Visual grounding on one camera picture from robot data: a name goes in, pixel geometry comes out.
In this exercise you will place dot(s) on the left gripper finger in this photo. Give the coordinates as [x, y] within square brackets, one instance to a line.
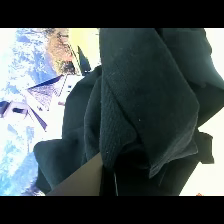
[83, 181]

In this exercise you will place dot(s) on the black long-sleeved shirt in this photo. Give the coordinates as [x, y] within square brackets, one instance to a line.
[143, 93]

